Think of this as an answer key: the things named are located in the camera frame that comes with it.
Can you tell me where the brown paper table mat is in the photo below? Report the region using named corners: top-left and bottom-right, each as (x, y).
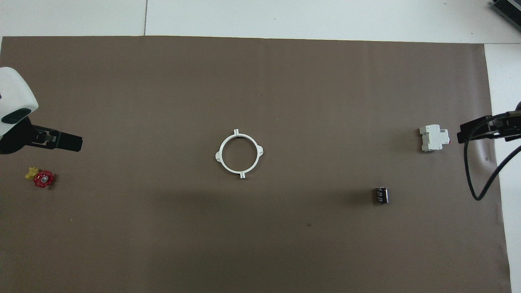
top-left (0, 36), bottom-right (512, 293)

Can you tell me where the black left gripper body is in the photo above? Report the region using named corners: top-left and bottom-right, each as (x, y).
top-left (0, 118), bottom-right (61, 154)

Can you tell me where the red yellow valve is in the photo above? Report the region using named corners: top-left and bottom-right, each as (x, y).
top-left (25, 166), bottom-right (55, 188)

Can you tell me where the white circuit breaker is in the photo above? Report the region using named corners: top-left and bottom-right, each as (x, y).
top-left (419, 124), bottom-right (450, 152)

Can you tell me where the white half pipe clamp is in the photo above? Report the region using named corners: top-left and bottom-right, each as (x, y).
top-left (215, 129), bottom-right (244, 180)
top-left (235, 129), bottom-right (265, 180)

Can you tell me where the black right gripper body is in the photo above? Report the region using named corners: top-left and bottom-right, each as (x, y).
top-left (495, 102), bottom-right (521, 142)

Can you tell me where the black cylindrical capacitor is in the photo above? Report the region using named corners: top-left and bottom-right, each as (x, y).
top-left (373, 186), bottom-right (390, 204)

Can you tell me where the dark grey device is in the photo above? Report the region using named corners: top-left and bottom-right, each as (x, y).
top-left (490, 0), bottom-right (521, 31)

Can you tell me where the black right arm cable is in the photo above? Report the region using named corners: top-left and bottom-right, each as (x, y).
top-left (464, 116), bottom-right (521, 201)

